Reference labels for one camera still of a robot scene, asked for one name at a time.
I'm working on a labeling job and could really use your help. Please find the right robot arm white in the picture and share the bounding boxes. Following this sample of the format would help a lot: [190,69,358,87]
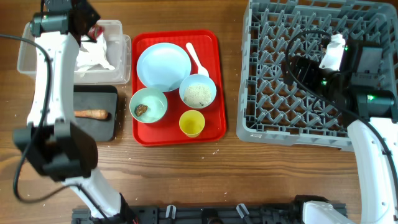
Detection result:
[282,35,397,223]

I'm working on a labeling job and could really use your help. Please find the brown food scrap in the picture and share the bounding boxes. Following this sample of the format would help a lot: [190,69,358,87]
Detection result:
[134,104,148,117]

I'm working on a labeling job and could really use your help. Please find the yellow plastic cup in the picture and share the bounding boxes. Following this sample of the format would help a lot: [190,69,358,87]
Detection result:
[178,110,205,138]

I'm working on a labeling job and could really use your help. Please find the black waste tray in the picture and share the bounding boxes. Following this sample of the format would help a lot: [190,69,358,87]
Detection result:
[73,85,118,142]

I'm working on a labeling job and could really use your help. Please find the clear plastic waste bin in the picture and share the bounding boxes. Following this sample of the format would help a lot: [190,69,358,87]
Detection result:
[17,20,131,85]

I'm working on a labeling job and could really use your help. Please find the white rice pile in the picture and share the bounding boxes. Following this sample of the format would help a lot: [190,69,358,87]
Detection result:
[183,84,212,108]

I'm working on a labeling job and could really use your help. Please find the light blue plate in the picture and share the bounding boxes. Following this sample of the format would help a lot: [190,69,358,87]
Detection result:
[136,42,192,92]

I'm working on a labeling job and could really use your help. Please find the light blue rice bowl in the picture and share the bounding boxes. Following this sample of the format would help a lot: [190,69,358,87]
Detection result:
[179,74,217,109]

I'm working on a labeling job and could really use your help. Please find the grey dishwasher rack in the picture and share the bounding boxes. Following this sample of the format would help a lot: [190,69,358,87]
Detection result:
[236,0,397,151]

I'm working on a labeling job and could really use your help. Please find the light green bowl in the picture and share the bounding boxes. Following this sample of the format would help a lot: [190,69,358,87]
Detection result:
[129,88,168,124]

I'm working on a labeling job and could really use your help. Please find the red snack wrapper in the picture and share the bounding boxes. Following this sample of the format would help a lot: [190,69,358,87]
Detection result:
[87,24,104,40]

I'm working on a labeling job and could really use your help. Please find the orange carrot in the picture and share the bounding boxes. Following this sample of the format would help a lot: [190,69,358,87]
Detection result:
[74,110,108,120]

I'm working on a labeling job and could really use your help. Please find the white plastic spoon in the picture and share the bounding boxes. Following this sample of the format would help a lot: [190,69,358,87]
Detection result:
[185,42,209,77]

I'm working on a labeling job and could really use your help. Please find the white napkin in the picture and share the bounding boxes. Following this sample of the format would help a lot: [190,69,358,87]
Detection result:
[75,34,115,72]

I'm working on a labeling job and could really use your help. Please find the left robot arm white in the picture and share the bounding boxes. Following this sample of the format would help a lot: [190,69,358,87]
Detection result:
[13,1,134,223]

